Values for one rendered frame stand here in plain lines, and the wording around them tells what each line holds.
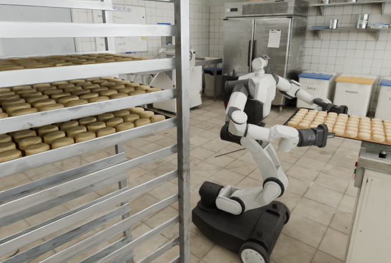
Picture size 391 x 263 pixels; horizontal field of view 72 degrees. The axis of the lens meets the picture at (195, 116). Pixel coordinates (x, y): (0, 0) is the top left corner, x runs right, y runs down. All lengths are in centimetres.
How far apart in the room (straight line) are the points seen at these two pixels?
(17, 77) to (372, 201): 160
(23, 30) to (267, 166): 157
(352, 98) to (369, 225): 370
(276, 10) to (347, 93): 191
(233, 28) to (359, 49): 234
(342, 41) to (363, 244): 452
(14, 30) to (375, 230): 174
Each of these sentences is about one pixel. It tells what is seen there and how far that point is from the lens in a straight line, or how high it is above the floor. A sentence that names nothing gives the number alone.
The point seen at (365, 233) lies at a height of 47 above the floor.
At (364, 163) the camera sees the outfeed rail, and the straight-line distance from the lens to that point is 162.
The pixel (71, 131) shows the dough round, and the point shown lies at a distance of 80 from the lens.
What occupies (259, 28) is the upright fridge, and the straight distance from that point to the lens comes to 541.
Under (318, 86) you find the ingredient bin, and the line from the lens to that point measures 536.
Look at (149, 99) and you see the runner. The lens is 76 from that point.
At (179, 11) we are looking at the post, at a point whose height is 155.
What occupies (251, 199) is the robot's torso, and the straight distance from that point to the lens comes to 203.
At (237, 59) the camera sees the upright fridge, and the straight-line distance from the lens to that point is 564.
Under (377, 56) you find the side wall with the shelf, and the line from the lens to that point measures 581.
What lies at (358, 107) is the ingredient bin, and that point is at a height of 28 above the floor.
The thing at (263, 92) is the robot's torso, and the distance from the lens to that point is 165.
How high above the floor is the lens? 150
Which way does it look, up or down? 17 degrees down
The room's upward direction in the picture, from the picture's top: straight up
